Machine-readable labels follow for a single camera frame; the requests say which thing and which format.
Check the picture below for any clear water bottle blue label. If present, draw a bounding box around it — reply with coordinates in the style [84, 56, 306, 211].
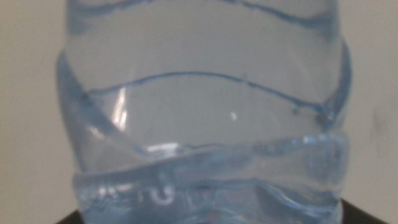
[55, 0, 353, 224]

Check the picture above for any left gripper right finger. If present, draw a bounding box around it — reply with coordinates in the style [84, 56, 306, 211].
[340, 198, 391, 224]

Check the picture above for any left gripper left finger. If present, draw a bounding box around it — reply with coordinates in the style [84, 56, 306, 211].
[55, 209, 84, 224]

